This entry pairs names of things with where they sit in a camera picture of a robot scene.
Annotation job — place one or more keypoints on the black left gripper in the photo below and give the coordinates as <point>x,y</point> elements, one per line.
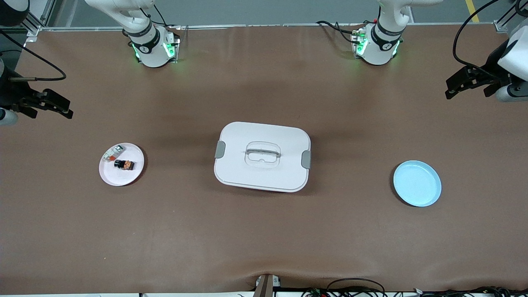
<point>491,67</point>

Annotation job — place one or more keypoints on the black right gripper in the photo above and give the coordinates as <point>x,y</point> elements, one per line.
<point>12,93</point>

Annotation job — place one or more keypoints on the black and orange switch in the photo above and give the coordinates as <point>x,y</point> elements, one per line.
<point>123,164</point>

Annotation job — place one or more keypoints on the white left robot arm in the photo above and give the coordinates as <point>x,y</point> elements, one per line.
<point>377,49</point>

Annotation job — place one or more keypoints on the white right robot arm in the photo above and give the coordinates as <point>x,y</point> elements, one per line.
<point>150,49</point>

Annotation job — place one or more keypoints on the white lidded storage box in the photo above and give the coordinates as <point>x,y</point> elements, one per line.
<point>264,173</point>

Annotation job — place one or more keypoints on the small white orange toy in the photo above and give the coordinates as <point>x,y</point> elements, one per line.
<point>113,154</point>

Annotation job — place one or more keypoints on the pink round plate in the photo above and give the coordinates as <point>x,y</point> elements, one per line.
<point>121,176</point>

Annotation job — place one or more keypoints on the light blue round plate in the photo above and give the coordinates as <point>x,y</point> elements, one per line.
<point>416,185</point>

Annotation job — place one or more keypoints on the aluminium table edge rail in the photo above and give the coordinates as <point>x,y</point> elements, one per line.
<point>268,26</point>

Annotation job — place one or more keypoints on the brown camera mount bracket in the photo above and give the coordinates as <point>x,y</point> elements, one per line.
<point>266,286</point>

